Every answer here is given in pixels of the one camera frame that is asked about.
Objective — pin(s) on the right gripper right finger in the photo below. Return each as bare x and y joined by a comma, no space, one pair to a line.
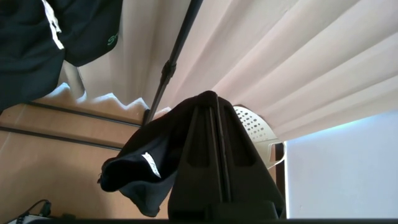
248,186

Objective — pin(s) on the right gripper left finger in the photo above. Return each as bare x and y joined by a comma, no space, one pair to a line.
192,186

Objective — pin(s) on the black garment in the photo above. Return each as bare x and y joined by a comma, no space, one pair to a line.
155,146

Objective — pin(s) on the white laundry basket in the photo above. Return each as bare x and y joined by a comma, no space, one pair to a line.
258,130

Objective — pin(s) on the black clothes rack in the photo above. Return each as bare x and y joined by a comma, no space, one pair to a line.
183,31

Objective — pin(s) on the beige curtain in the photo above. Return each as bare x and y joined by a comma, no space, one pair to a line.
280,62

